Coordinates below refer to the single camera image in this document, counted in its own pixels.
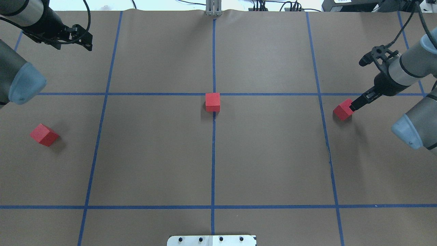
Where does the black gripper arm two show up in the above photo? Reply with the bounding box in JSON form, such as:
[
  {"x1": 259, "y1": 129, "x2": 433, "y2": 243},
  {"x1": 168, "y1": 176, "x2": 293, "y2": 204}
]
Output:
[{"x1": 349, "y1": 72, "x2": 400, "y2": 111}]

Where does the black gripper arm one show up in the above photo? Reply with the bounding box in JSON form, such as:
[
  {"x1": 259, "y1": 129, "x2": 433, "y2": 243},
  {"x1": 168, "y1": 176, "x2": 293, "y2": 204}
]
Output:
[{"x1": 32, "y1": 9, "x2": 93, "y2": 51}]

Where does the red block placed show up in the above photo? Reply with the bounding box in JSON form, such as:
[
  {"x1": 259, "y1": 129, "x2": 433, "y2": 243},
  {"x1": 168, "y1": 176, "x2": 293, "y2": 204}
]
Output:
[
  {"x1": 29, "y1": 124, "x2": 59, "y2": 147},
  {"x1": 205, "y1": 93, "x2": 221, "y2": 112},
  {"x1": 333, "y1": 98, "x2": 354, "y2": 121}
]

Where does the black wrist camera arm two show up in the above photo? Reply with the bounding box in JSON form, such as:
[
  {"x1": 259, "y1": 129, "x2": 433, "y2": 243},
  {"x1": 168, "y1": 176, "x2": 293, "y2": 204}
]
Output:
[{"x1": 359, "y1": 45, "x2": 401, "y2": 74}]

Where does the aluminium profile post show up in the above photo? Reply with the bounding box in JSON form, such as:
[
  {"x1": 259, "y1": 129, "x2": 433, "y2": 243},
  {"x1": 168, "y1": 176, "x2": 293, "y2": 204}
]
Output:
[{"x1": 205, "y1": 0, "x2": 223, "y2": 16}]

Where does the white camera stand base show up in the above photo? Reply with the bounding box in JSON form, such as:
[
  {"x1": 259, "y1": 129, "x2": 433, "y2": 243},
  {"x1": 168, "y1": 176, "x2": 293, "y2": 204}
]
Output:
[{"x1": 167, "y1": 235, "x2": 257, "y2": 246}]

